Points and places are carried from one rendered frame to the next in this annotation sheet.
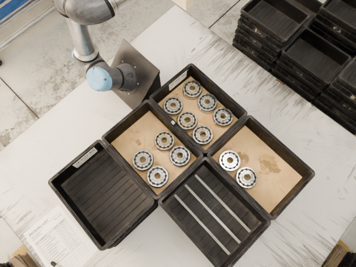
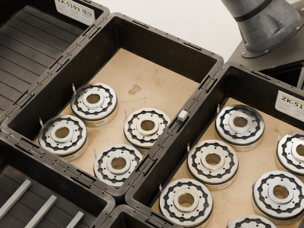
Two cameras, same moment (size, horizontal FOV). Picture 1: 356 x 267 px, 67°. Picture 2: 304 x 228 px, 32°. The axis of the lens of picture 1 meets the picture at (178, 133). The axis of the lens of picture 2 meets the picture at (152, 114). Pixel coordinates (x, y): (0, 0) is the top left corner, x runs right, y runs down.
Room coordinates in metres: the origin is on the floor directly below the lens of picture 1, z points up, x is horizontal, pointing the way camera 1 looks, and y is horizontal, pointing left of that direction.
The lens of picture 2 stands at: (0.27, -0.58, 1.77)
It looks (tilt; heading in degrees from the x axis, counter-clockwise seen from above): 53 degrees down; 77
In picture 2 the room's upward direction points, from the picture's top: 4 degrees counter-clockwise
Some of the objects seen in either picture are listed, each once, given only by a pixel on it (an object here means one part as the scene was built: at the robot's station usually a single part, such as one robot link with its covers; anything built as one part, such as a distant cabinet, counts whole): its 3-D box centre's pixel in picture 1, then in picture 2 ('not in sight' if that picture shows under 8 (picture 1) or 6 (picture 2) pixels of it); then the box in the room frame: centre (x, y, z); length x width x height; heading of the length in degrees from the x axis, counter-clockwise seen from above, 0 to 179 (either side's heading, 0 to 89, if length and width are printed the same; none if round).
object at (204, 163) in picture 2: (187, 119); (212, 159); (0.51, -0.05, 0.86); 0.05 x 0.05 x 0.01
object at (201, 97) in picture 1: (207, 101); (280, 193); (0.61, -0.16, 0.86); 0.10 x 0.10 x 0.01
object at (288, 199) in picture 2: (207, 101); (280, 192); (0.61, -0.16, 0.86); 0.05 x 0.05 x 0.01
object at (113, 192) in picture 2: (151, 147); (116, 95); (0.36, 0.12, 0.92); 0.40 x 0.30 x 0.02; 41
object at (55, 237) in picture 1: (59, 243); not in sight; (-0.05, 0.61, 0.70); 0.33 x 0.23 x 0.01; 44
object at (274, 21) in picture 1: (266, 34); not in sight; (1.42, -0.72, 0.37); 0.40 x 0.30 x 0.45; 44
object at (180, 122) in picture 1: (187, 120); (212, 160); (0.51, -0.05, 0.86); 0.10 x 0.10 x 0.01
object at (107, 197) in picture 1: (104, 193); (14, 57); (0.17, 0.35, 0.87); 0.40 x 0.30 x 0.11; 41
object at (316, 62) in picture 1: (306, 67); not in sight; (1.13, -1.01, 0.31); 0.40 x 0.30 x 0.34; 44
